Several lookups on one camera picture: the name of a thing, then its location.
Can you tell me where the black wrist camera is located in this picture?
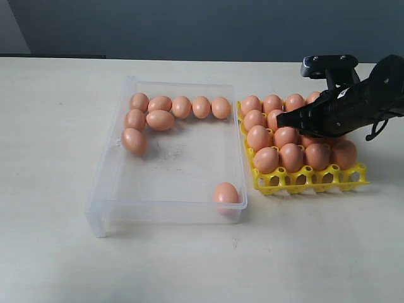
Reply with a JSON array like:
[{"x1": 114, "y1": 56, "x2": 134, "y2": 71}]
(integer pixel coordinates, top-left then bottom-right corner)
[{"x1": 300, "y1": 54, "x2": 360, "y2": 90}]

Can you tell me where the yellow plastic egg tray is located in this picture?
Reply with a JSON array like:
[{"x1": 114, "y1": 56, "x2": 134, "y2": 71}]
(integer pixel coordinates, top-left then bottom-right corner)
[{"x1": 237, "y1": 102, "x2": 368, "y2": 195}]

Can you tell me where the brown egg placed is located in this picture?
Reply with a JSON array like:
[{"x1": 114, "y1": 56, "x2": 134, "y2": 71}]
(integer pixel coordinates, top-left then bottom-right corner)
[
  {"x1": 284, "y1": 93, "x2": 306, "y2": 112},
  {"x1": 263, "y1": 94, "x2": 283, "y2": 114},
  {"x1": 240, "y1": 95, "x2": 262, "y2": 117},
  {"x1": 330, "y1": 140, "x2": 357, "y2": 170}
]

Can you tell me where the brown egg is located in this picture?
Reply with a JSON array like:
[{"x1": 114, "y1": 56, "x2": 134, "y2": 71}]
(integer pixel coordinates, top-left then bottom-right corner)
[
  {"x1": 121, "y1": 128, "x2": 148, "y2": 155},
  {"x1": 267, "y1": 109, "x2": 283, "y2": 133},
  {"x1": 192, "y1": 96, "x2": 211, "y2": 119},
  {"x1": 129, "y1": 92, "x2": 149, "y2": 113},
  {"x1": 148, "y1": 95, "x2": 172, "y2": 112},
  {"x1": 299, "y1": 135, "x2": 324, "y2": 148},
  {"x1": 211, "y1": 97, "x2": 231, "y2": 119},
  {"x1": 243, "y1": 109, "x2": 266, "y2": 131},
  {"x1": 172, "y1": 96, "x2": 192, "y2": 119},
  {"x1": 247, "y1": 125, "x2": 273, "y2": 152}
]

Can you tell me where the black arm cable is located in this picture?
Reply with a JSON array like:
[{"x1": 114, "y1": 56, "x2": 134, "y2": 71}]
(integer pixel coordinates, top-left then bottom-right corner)
[{"x1": 365, "y1": 107, "x2": 404, "y2": 141}]

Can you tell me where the black object behind table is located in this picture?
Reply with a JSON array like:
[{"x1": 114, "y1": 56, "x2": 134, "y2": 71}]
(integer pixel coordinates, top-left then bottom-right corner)
[{"x1": 0, "y1": 54, "x2": 106, "y2": 59}]

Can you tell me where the clear plastic bin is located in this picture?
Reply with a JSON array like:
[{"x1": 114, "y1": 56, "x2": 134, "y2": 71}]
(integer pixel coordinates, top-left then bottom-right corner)
[{"x1": 85, "y1": 76, "x2": 247, "y2": 237}]

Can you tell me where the brown egg front right corner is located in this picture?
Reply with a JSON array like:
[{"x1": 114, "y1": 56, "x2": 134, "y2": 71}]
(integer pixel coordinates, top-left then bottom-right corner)
[{"x1": 213, "y1": 182, "x2": 239, "y2": 217}]

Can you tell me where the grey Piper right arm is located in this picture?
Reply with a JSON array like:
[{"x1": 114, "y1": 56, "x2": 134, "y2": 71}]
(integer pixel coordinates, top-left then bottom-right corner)
[{"x1": 276, "y1": 55, "x2": 403, "y2": 141}]

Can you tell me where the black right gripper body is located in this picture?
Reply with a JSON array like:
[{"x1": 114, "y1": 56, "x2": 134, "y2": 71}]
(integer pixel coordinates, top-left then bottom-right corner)
[{"x1": 302, "y1": 80, "x2": 385, "y2": 138}]

